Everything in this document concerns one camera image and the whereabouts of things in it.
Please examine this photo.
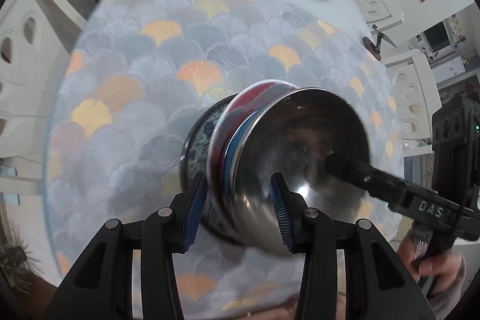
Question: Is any person's right forearm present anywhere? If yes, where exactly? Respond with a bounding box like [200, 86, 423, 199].
[427, 260, 471, 320]

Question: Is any blue floral ceramic plate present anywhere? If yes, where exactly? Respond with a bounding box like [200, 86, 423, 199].
[179, 97, 233, 193]

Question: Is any white carved chair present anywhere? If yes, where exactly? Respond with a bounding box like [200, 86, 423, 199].
[0, 0, 89, 159]
[347, 0, 406, 33]
[382, 49, 443, 141]

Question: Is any small dark monitor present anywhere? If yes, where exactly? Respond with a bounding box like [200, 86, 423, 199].
[423, 21, 451, 51]

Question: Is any brown round coaster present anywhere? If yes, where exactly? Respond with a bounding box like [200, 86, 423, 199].
[362, 36, 382, 61]

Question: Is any person's right hand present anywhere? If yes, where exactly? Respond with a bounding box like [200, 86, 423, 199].
[397, 224, 466, 300]

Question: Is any fan pattern tablecloth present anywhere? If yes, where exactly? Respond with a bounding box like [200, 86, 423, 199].
[45, 0, 407, 313]

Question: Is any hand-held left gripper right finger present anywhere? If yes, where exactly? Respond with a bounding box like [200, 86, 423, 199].
[270, 173, 428, 320]

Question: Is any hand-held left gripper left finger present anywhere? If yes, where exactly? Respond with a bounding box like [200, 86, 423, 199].
[45, 173, 208, 320]

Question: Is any green potted plant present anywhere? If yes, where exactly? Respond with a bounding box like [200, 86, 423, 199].
[0, 235, 40, 292]

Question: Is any pink dotted bowl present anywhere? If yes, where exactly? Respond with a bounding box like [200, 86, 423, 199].
[206, 80, 301, 244]

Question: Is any blue steel bowl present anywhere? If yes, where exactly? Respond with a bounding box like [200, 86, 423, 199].
[225, 88, 372, 257]

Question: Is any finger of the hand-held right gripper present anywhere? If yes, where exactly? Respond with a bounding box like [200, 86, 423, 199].
[324, 153, 413, 210]

